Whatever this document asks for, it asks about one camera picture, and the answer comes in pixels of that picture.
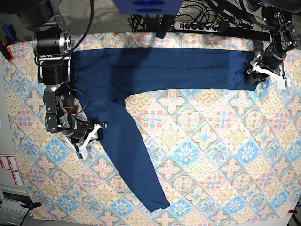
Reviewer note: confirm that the orange clamp bottom right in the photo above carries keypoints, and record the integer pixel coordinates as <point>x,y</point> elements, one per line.
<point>294,211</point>

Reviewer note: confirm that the black mount post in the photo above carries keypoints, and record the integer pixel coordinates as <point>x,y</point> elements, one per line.
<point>166,22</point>

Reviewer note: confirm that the black red table clamp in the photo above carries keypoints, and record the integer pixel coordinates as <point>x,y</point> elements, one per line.
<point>6,51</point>

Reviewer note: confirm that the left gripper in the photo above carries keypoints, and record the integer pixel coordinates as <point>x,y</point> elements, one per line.
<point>268,63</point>

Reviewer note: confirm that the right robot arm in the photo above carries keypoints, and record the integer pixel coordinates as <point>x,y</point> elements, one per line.
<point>52,49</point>

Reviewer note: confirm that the white power strip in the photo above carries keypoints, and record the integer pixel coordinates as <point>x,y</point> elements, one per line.
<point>186,26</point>

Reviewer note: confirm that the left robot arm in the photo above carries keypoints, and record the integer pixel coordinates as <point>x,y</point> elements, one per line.
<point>277,16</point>

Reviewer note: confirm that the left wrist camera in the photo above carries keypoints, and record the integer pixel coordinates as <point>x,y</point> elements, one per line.
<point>283,84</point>

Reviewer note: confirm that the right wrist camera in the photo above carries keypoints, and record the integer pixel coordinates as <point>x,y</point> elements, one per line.
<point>82,154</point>

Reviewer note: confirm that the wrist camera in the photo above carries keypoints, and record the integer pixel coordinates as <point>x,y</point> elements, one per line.
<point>82,154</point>
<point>283,84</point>

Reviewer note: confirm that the red white label stickers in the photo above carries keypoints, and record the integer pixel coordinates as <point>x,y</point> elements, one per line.
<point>9,171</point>

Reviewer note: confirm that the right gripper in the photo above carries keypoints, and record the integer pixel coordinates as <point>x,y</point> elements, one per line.
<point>80,133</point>

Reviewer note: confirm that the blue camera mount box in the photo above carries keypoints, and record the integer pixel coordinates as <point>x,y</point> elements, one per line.
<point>133,7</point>

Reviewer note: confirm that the blue long-sleeve T-shirt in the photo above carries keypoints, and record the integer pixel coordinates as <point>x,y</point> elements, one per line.
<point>106,77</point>

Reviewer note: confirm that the blue spring clamp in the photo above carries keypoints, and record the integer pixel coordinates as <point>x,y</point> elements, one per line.
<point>10,33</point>

